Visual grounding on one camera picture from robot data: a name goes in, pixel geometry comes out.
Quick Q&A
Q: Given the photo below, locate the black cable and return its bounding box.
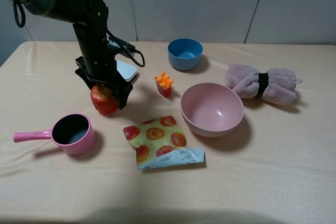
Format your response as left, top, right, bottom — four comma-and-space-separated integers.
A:
106, 28, 146, 68

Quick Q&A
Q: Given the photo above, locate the blue plastic bowl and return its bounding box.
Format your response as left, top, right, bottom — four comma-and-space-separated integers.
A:
167, 38, 203, 71

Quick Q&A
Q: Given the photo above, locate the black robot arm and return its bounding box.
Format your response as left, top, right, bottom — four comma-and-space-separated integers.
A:
12, 0, 135, 109

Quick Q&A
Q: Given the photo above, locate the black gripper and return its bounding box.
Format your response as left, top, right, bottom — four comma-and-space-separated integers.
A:
75, 56, 133, 110

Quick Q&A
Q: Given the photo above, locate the pink rolled towel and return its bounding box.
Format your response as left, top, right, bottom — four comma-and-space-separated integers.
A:
225, 63, 302, 105

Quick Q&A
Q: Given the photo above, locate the toy french fries box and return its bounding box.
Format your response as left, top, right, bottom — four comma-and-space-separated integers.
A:
154, 71, 174, 98

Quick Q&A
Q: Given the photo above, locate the white rectangular device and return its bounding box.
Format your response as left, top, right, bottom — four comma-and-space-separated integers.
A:
116, 60, 138, 82

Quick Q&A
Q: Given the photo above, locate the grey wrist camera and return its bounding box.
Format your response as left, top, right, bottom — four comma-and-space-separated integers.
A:
107, 36, 135, 57

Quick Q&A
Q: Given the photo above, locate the pink plastic bowl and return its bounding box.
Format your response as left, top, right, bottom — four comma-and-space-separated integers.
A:
181, 83, 244, 137

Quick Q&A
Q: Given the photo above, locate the fruit print snack bag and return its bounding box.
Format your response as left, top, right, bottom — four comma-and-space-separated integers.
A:
123, 115, 205, 170

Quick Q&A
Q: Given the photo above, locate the red apple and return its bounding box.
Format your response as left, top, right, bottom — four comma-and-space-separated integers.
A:
90, 84, 118, 114

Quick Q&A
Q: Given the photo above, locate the pink saucepan with handle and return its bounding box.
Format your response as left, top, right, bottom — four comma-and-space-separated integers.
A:
13, 113, 96, 156

